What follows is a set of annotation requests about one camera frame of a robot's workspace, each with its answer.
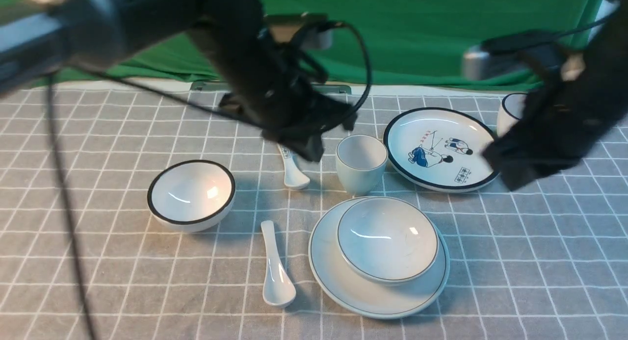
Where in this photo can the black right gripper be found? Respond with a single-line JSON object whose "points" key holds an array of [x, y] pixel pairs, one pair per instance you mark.
{"points": [[560, 126]]}

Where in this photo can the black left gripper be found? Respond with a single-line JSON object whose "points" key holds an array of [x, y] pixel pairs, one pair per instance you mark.
{"points": [[272, 90]]}

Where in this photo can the white spoon with pattern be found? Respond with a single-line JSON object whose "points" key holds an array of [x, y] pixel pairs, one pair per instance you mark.
{"points": [[293, 177]]}

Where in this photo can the thin-rimmed white bowl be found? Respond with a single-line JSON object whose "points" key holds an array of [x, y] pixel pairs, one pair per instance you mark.
{"points": [[388, 240]]}

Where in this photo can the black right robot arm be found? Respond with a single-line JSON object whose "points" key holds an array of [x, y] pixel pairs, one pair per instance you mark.
{"points": [[603, 61]]}

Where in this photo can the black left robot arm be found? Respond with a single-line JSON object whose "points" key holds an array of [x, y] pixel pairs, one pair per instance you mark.
{"points": [[40, 37]]}

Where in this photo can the black-rimmed white cup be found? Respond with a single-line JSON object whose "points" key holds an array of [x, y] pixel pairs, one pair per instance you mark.
{"points": [[510, 112]]}

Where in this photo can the plain white cup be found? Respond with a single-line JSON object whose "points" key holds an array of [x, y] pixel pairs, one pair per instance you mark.
{"points": [[360, 163]]}

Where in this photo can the illustrated black-rimmed plate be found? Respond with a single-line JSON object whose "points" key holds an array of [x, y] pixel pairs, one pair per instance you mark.
{"points": [[440, 149]]}

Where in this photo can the black-rimmed white bowl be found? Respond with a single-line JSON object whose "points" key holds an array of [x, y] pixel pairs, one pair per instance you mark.
{"points": [[192, 196]]}

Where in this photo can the green backdrop cloth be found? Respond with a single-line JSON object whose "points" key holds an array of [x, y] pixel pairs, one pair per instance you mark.
{"points": [[410, 42]]}

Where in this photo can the plain white spoon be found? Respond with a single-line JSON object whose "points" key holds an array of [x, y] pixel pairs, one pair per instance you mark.
{"points": [[278, 290]]}

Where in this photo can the large plain white plate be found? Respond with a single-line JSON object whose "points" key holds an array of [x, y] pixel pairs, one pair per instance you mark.
{"points": [[361, 295]]}

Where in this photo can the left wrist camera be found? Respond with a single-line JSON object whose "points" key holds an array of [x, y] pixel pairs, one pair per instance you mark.
{"points": [[303, 27]]}

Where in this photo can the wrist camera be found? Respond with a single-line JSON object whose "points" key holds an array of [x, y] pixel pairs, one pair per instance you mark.
{"points": [[303, 27], [535, 49]]}

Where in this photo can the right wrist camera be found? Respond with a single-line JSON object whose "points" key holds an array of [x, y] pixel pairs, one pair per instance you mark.
{"points": [[535, 49]]}

